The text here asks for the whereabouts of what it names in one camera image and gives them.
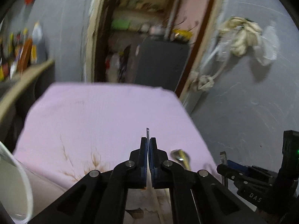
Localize grey cabinet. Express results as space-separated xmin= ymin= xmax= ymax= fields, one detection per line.
xmin=134 ymin=38 xmax=189 ymax=91

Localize white hose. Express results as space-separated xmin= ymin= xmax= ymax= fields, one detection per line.
xmin=198 ymin=34 xmax=231 ymax=80

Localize knotted beige rag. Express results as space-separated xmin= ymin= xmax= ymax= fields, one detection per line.
xmin=189 ymin=71 xmax=214 ymax=92

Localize large oil jug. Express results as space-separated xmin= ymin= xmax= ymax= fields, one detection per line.
xmin=30 ymin=22 xmax=47 ymax=64

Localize green box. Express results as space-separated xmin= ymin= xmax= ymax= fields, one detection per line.
xmin=111 ymin=19 xmax=130 ymax=30

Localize wooden door frame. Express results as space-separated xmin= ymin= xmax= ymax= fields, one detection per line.
xmin=84 ymin=0 xmax=223 ymax=101

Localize pink floral table cloth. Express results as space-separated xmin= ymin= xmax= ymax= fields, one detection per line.
xmin=13 ymin=81 xmax=218 ymax=224

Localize gold handled spoon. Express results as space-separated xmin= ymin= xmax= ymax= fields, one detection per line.
xmin=171 ymin=149 xmax=191 ymax=171

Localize steel utensil handle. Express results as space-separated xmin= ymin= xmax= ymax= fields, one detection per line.
xmin=219 ymin=151 xmax=229 ymax=188

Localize orange seasoning packet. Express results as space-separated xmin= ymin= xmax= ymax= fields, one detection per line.
xmin=18 ymin=38 xmax=33 ymax=73

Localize beige kitchen counter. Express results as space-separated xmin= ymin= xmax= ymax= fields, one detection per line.
xmin=1 ymin=59 xmax=55 ymax=123

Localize white plastic utensil holder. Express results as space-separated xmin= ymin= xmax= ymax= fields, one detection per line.
xmin=1 ymin=144 xmax=33 ymax=223

